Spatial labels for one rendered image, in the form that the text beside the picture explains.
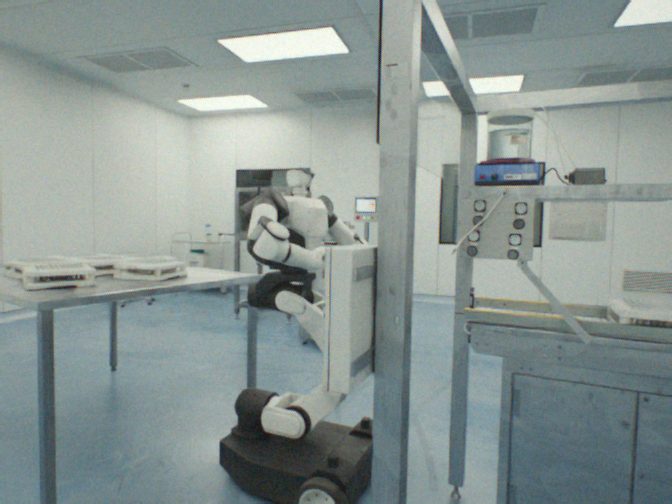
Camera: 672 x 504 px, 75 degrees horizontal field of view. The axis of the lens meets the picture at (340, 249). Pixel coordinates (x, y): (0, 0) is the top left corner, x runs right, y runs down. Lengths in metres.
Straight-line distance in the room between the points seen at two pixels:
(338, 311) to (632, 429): 1.13
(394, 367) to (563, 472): 0.96
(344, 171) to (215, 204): 2.33
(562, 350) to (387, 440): 0.77
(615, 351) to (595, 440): 0.31
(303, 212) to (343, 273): 1.00
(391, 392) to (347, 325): 0.19
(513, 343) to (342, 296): 0.87
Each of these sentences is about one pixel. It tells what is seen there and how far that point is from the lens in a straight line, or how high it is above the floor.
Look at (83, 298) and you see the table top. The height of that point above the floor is 0.82.
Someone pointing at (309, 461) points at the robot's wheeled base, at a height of 0.17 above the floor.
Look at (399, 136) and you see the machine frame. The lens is 0.86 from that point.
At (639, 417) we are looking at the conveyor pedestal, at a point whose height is 0.55.
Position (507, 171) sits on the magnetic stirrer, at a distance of 1.52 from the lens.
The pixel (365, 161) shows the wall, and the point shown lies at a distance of 6.78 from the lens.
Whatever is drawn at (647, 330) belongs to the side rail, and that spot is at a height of 0.83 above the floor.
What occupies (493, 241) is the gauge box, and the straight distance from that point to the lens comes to 1.46.
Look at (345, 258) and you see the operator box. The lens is 0.76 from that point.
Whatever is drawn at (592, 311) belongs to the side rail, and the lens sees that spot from 1.80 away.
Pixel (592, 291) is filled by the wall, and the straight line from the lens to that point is 6.75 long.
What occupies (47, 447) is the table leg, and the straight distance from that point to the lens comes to 2.02.
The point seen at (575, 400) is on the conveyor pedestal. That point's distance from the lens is 1.64.
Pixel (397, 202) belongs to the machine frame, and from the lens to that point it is 0.84.
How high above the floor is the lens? 1.12
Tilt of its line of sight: 3 degrees down
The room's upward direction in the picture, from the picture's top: 1 degrees clockwise
